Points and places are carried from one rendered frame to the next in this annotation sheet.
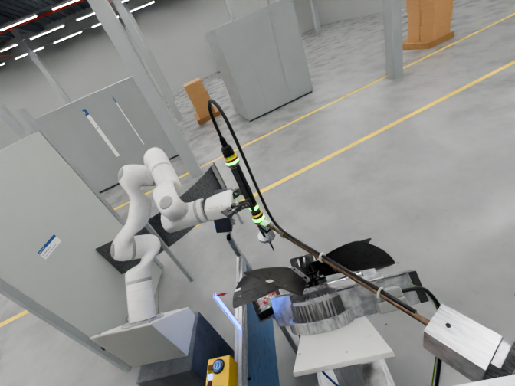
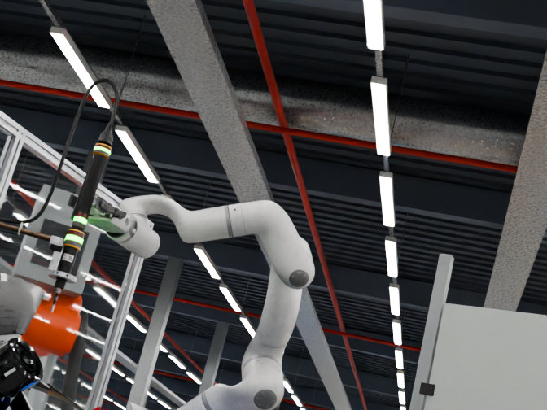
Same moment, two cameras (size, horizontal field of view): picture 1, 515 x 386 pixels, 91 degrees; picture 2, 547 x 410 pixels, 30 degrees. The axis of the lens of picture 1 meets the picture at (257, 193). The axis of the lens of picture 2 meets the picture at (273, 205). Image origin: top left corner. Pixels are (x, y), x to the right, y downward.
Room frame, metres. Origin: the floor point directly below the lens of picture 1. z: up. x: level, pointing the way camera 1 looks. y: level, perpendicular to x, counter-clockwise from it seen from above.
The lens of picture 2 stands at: (1.98, -2.20, 0.95)
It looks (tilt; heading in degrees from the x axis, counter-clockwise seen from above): 18 degrees up; 109
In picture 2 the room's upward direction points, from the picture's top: 14 degrees clockwise
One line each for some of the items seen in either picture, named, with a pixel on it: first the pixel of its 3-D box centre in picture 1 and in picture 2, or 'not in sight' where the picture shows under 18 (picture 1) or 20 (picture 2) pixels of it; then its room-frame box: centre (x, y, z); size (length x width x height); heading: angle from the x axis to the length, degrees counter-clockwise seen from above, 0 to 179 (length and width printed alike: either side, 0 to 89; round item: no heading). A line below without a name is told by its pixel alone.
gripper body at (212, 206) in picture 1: (218, 205); (108, 217); (0.75, 0.14, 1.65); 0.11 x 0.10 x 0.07; 80
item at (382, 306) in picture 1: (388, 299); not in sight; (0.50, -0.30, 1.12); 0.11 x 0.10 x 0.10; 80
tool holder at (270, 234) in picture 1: (264, 228); (63, 259); (0.73, 0.03, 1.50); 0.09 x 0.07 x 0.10; 25
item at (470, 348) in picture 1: (464, 345); not in sight; (0.17, -0.23, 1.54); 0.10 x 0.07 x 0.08; 25
